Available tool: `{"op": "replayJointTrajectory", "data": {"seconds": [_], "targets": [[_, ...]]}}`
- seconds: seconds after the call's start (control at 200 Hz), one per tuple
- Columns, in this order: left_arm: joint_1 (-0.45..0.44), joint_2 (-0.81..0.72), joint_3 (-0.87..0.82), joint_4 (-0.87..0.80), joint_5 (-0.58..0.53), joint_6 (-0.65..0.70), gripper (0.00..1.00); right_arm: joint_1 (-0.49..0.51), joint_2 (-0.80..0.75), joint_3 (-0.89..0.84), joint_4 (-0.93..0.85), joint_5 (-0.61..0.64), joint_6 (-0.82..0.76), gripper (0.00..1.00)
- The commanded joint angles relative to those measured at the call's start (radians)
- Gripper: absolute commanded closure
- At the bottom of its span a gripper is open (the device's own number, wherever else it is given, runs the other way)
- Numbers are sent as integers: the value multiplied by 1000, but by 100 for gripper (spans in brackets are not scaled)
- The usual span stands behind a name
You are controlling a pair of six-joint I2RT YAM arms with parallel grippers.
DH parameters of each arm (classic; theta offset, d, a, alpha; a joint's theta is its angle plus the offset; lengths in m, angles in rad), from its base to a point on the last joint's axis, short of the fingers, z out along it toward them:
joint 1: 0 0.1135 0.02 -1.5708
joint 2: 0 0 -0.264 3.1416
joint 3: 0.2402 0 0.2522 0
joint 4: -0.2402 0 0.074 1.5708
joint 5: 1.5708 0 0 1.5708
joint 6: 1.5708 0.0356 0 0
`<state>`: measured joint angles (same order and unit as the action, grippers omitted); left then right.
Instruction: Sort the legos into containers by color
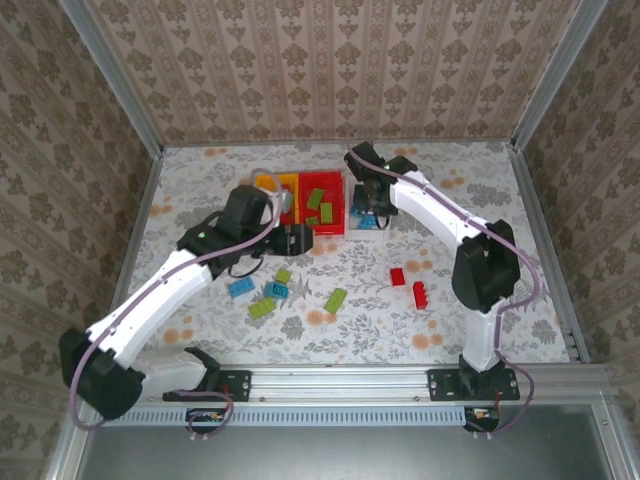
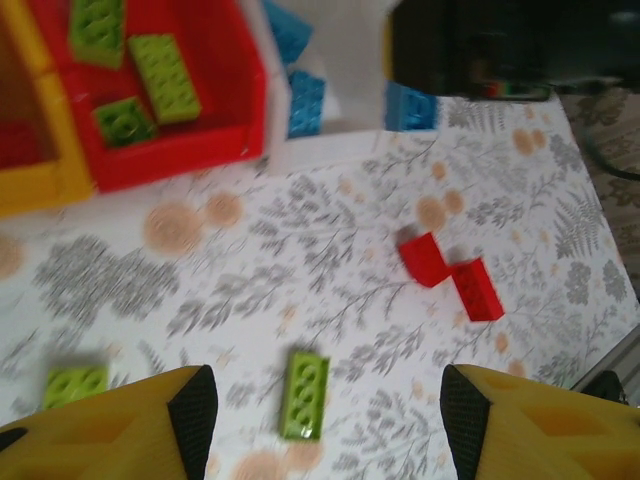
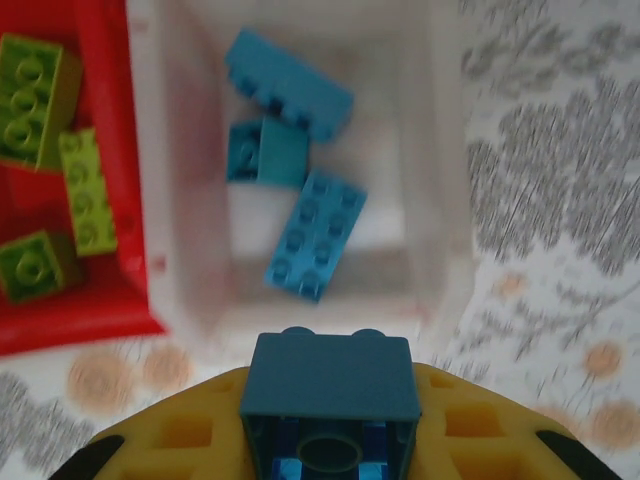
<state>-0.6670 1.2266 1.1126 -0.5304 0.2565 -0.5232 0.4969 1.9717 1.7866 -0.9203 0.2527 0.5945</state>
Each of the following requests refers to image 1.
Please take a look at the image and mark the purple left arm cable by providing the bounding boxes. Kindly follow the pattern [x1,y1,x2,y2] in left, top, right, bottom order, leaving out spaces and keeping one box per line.
[68,169,281,444]

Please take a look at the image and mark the aluminium lower frame rail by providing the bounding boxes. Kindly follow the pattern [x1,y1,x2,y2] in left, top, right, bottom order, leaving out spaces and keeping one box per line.
[592,394,639,480]
[44,394,96,480]

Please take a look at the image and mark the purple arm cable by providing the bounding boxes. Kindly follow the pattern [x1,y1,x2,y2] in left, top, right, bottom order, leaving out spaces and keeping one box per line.
[68,169,281,444]
[343,142,544,441]

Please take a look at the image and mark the slotted white cable duct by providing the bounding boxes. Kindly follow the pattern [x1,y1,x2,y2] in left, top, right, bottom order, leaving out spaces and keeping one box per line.
[92,405,469,427]

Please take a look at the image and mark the aluminium table edge rail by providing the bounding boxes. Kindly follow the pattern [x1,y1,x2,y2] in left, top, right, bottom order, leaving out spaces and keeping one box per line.
[509,144,591,364]
[107,147,166,331]
[160,137,516,150]

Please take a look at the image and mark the wide aluminium mounting rail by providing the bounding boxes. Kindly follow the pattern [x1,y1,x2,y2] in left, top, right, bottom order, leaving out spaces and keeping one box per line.
[74,363,619,402]

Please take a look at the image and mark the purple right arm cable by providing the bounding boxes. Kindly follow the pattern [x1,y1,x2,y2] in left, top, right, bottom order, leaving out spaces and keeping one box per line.
[343,142,544,441]

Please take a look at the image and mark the red plastic bin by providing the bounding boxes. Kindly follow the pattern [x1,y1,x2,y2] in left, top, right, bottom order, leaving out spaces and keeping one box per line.
[296,170,348,236]

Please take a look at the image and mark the black power connector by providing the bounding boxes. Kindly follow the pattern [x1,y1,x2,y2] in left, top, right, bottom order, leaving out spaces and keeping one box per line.
[185,407,227,435]
[463,407,501,434]

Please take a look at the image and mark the grey metal sheet panel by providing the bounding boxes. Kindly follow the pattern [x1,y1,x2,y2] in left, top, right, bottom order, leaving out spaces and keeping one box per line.
[74,424,624,480]

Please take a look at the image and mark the white plastic bin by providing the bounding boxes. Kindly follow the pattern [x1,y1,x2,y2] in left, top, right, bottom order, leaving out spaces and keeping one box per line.
[348,182,394,232]

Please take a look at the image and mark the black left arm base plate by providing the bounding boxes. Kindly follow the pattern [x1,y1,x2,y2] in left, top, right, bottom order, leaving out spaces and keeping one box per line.
[162,368,252,403]

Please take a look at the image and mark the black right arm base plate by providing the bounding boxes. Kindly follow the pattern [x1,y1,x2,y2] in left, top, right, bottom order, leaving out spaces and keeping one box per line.
[427,368,521,402]

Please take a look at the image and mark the aluminium frame post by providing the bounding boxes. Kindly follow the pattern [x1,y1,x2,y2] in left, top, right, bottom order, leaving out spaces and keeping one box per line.
[509,0,609,151]
[58,0,166,156]

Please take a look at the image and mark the floral patterned table cover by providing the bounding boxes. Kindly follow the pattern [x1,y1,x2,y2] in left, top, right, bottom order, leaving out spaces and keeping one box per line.
[107,141,571,366]

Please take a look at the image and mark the yellow plastic bin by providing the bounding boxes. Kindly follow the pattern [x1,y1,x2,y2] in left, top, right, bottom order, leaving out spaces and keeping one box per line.
[253,172,301,226]

